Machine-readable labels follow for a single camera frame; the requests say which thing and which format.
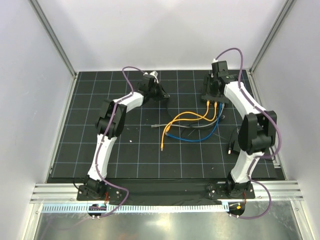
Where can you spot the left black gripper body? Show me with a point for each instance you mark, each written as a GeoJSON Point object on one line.
{"type": "Point", "coordinates": [153, 92]}

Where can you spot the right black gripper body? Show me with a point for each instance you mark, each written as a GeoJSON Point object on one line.
{"type": "Point", "coordinates": [208, 87]}

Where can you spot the black network switch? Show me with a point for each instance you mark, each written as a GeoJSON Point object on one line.
{"type": "Point", "coordinates": [222, 99]}

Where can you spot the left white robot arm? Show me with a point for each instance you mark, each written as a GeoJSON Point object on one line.
{"type": "Point", "coordinates": [110, 125]}

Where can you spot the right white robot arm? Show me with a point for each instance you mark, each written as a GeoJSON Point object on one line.
{"type": "Point", "coordinates": [256, 134]}

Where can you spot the black grid mat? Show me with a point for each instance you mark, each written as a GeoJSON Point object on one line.
{"type": "Point", "coordinates": [181, 137]}

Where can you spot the black power adapter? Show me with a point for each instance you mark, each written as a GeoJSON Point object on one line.
{"type": "Point", "coordinates": [233, 147]}

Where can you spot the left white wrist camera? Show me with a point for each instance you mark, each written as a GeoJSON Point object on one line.
{"type": "Point", "coordinates": [153, 74]}

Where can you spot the right aluminium frame post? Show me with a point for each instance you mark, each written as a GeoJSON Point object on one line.
{"type": "Point", "coordinates": [280, 19]}

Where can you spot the aluminium frame post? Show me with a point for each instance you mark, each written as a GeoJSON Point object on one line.
{"type": "Point", "coordinates": [280, 19]}
{"type": "Point", "coordinates": [52, 35]}

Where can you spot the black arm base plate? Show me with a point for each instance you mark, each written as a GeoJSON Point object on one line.
{"type": "Point", "coordinates": [165, 191]}

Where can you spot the left aluminium frame post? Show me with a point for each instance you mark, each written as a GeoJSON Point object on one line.
{"type": "Point", "coordinates": [52, 35]}

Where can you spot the aluminium front rail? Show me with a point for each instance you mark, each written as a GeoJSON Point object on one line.
{"type": "Point", "coordinates": [287, 190]}

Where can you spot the slotted cable duct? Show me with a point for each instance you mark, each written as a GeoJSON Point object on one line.
{"type": "Point", "coordinates": [91, 208]}

